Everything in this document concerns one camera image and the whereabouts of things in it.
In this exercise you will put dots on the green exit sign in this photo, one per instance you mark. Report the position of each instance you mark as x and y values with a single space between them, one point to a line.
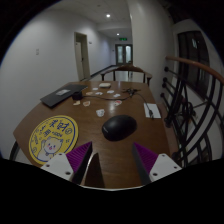
123 39

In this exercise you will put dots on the small white red card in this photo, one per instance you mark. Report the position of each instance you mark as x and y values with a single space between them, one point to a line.
117 103
86 103

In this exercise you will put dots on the round yellow cartoon mouse pad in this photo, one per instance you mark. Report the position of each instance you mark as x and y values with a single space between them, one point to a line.
53 140

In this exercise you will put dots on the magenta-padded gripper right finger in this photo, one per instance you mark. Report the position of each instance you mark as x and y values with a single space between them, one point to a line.
163 166

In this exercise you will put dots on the white open door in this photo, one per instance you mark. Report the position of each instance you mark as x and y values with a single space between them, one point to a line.
80 56

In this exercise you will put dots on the white paper sheet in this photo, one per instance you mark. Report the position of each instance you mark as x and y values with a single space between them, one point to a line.
154 109

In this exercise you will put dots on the black railing with wooden handrail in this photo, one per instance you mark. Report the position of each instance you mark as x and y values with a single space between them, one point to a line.
186 62

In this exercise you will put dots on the small beige card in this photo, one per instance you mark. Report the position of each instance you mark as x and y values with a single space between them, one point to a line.
77 103

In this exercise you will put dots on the dark window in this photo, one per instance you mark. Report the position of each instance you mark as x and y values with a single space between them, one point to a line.
193 60

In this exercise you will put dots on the black computer mouse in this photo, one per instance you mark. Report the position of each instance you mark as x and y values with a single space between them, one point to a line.
119 128

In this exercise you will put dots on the flat white box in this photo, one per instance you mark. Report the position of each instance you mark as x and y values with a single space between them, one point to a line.
105 85

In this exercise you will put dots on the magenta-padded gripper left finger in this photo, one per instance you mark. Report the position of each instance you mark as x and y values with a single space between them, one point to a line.
60 166

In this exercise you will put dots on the small black round object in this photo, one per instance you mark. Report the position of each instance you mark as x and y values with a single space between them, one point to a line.
77 95

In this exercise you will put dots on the brown wooden chair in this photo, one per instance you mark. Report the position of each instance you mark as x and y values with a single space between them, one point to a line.
128 68

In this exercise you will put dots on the glass double door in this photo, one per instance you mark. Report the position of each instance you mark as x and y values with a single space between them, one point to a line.
124 54

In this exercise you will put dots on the dark closed laptop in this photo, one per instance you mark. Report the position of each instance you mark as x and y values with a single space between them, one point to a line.
63 94

